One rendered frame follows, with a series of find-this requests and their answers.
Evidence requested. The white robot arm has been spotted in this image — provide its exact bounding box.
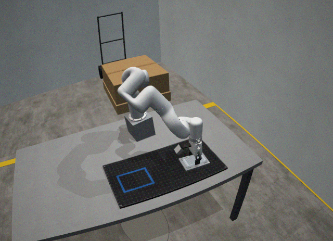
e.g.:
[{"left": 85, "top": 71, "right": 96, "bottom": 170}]
[{"left": 118, "top": 67, "right": 203, "bottom": 143}]

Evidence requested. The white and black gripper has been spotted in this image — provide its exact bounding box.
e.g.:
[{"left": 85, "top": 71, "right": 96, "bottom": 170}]
[{"left": 189, "top": 141, "right": 202, "bottom": 165}]

